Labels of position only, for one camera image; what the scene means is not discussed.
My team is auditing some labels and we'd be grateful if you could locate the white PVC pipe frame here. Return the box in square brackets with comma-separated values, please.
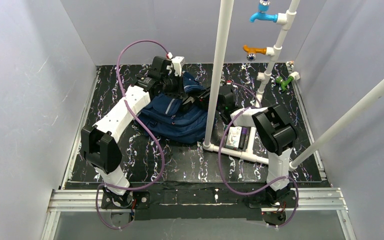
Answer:
[204, 0, 384, 172]

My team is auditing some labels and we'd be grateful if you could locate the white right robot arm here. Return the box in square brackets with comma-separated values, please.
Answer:
[216, 86, 298, 194]

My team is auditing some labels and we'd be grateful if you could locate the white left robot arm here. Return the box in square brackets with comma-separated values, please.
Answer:
[80, 56, 186, 196]

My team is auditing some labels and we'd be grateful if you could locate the purple marker pen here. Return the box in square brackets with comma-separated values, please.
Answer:
[238, 127, 249, 150]

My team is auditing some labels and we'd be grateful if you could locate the white rectangular box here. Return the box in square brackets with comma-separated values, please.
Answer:
[224, 126, 243, 150]

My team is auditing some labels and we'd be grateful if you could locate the navy blue student backpack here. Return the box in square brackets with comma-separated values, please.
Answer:
[138, 71, 208, 145]

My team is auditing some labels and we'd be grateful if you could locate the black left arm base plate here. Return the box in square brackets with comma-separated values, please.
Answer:
[100, 189, 151, 210]

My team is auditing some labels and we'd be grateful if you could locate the green pipe valve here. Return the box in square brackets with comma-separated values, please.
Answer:
[275, 76, 295, 92]

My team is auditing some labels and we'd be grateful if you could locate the blue pipe valve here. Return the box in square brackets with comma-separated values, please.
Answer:
[249, 0, 278, 23]

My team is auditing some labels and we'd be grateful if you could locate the orange pipe valve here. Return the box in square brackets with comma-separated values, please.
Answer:
[242, 45, 267, 62]

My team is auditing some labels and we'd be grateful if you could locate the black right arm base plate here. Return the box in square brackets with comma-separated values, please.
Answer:
[245, 188, 297, 211]

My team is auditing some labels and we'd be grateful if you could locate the aluminium rail frame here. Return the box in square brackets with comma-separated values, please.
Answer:
[41, 71, 359, 240]

